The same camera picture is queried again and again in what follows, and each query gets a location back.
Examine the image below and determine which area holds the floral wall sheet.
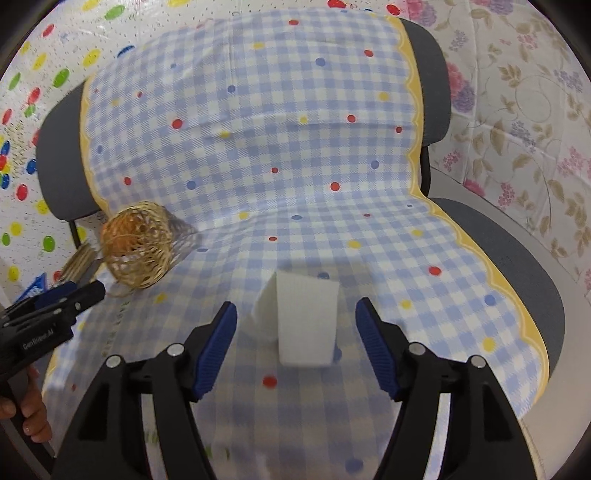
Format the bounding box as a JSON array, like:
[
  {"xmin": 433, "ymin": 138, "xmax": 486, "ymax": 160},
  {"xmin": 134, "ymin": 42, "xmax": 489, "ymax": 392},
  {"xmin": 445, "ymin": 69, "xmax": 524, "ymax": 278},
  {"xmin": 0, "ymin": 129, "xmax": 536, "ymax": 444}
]
[{"xmin": 406, "ymin": 0, "xmax": 591, "ymax": 298}]

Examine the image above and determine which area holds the blue checkered dotted blanket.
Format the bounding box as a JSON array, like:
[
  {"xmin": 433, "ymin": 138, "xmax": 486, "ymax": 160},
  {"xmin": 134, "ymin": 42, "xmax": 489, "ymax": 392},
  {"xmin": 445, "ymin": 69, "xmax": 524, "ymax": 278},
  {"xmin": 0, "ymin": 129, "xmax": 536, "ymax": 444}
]
[{"xmin": 45, "ymin": 7, "xmax": 551, "ymax": 480}]

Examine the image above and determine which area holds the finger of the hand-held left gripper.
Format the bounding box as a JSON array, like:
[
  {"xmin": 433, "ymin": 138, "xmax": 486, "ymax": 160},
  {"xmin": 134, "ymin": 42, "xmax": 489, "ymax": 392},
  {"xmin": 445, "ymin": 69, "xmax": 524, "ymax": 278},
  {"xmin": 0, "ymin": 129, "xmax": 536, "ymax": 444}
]
[
  {"xmin": 48, "ymin": 280, "xmax": 107, "ymax": 320},
  {"xmin": 17, "ymin": 281, "xmax": 78, "ymax": 309}
]

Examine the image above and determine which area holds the person's left hand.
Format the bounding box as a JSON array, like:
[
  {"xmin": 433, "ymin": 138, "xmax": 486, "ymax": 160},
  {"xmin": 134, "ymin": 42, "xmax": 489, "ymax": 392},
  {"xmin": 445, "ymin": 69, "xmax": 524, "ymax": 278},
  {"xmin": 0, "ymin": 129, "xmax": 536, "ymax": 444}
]
[{"xmin": 0, "ymin": 364, "xmax": 52, "ymax": 445}]

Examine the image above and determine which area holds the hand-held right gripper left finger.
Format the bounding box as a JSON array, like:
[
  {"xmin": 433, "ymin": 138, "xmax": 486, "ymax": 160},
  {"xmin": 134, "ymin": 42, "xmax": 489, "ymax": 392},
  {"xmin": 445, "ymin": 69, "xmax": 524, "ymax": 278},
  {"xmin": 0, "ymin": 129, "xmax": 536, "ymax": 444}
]
[{"xmin": 53, "ymin": 301, "xmax": 239, "ymax": 480}]

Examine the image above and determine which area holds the white foam block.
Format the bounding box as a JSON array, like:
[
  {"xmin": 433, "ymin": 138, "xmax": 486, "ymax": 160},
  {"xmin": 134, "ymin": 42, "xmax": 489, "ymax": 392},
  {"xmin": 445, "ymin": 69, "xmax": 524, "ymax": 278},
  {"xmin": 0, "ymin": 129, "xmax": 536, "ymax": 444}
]
[{"xmin": 243, "ymin": 270, "xmax": 341, "ymax": 368}]

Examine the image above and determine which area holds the tan straw bundle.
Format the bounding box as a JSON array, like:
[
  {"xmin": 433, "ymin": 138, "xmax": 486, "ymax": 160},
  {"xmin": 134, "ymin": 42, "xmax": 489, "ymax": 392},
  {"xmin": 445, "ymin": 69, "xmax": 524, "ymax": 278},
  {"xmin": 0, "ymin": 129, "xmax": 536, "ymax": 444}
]
[{"xmin": 59, "ymin": 244, "xmax": 99, "ymax": 283}]

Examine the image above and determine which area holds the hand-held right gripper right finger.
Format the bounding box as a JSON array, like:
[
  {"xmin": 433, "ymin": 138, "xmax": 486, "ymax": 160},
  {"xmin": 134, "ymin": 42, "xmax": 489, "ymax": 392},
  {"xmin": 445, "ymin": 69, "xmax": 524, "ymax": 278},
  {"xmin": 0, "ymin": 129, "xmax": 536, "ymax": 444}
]
[{"xmin": 355, "ymin": 297, "xmax": 549, "ymax": 480}]

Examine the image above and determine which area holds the black office chair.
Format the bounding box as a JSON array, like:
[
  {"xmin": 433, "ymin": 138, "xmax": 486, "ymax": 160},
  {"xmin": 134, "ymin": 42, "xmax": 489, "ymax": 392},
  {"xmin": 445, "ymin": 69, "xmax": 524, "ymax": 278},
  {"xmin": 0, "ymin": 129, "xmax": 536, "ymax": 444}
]
[{"xmin": 36, "ymin": 17, "xmax": 567, "ymax": 425}]

